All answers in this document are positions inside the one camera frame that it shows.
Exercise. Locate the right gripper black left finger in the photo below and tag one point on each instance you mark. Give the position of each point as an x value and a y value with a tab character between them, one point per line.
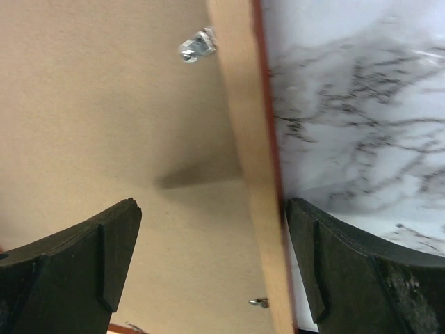
71	281

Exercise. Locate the brown cardboard backing board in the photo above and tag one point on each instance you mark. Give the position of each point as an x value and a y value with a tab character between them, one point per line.
96	107

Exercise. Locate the orange wooden picture frame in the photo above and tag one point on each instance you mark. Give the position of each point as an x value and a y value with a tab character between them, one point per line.
253	139

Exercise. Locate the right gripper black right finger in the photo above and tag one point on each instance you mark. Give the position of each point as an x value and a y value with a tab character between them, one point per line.
356	282

